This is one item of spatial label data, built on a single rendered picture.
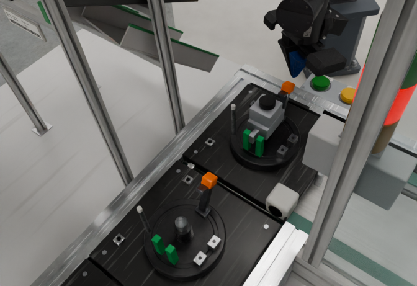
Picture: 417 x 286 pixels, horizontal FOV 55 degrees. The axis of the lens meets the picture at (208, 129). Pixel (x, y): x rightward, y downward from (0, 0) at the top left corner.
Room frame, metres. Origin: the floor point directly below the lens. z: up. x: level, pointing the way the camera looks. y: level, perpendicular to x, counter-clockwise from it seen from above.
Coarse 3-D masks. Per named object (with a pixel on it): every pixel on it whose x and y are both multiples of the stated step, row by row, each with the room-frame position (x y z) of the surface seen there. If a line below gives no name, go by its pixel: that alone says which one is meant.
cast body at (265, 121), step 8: (264, 96) 0.48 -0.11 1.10; (272, 96) 0.48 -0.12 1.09; (256, 104) 0.47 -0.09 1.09; (264, 104) 0.46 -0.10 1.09; (272, 104) 0.46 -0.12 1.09; (280, 104) 0.47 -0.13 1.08; (256, 112) 0.46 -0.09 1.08; (264, 112) 0.45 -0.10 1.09; (272, 112) 0.45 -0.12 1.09; (280, 112) 0.47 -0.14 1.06; (248, 120) 0.46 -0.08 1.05; (256, 120) 0.46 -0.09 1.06; (264, 120) 0.44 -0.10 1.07; (272, 120) 0.45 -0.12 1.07; (280, 120) 0.47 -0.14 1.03; (248, 128) 0.46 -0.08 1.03; (256, 128) 0.45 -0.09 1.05; (264, 128) 0.44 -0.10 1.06; (272, 128) 0.45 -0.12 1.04; (256, 136) 0.44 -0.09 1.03; (264, 136) 0.44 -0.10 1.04
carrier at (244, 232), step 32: (160, 192) 0.38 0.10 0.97; (192, 192) 0.37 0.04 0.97; (224, 192) 0.37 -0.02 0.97; (128, 224) 0.32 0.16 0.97; (160, 224) 0.31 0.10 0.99; (192, 224) 0.30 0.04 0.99; (224, 224) 0.29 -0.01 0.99; (256, 224) 0.30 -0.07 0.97; (96, 256) 0.27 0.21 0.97; (128, 256) 0.26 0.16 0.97; (160, 256) 0.25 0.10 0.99; (192, 256) 0.24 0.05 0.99; (224, 256) 0.25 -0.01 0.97; (256, 256) 0.24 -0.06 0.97
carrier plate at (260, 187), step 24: (240, 96) 0.60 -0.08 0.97; (216, 120) 0.54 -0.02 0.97; (312, 120) 0.51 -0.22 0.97; (192, 144) 0.48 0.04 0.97; (216, 144) 0.48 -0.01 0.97; (216, 168) 0.42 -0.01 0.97; (240, 168) 0.42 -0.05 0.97; (288, 168) 0.40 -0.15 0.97; (240, 192) 0.37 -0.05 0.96; (264, 192) 0.36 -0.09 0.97
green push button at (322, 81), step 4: (316, 76) 0.64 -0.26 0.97; (320, 76) 0.64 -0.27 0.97; (324, 76) 0.64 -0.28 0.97; (312, 80) 0.63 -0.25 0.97; (316, 80) 0.63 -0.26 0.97; (320, 80) 0.63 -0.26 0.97; (324, 80) 0.63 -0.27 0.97; (328, 80) 0.62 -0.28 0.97; (312, 84) 0.62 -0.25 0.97; (316, 84) 0.61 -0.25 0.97; (320, 84) 0.61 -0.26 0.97; (324, 84) 0.61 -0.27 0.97; (328, 84) 0.61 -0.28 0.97; (316, 88) 0.61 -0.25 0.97; (320, 88) 0.60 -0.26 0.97; (324, 88) 0.60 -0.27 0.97
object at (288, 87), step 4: (284, 84) 0.53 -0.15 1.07; (288, 84) 0.53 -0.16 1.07; (292, 84) 0.53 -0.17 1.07; (284, 88) 0.52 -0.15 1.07; (288, 88) 0.52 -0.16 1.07; (292, 88) 0.52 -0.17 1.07; (280, 92) 0.51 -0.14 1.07; (284, 92) 0.52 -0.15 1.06; (288, 92) 0.52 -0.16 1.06; (280, 96) 0.51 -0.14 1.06; (284, 96) 0.51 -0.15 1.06; (288, 96) 0.52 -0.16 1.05; (280, 100) 0.52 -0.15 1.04; (284, 100) 0.52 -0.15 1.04; (288, 100) 0.52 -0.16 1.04; (284, 104) 0.51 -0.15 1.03; (284, 108) 0.51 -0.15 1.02
